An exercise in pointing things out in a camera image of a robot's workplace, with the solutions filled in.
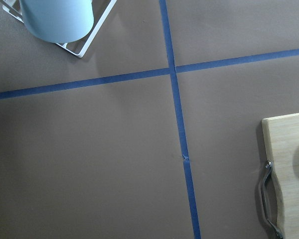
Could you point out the bamboo cutting board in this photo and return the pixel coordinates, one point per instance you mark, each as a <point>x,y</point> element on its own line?
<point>281,137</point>

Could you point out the light blue cup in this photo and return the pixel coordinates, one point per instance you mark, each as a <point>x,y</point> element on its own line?
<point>57,21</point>

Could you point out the white wire cup rack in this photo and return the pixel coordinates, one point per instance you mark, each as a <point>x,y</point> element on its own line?
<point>101,10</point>

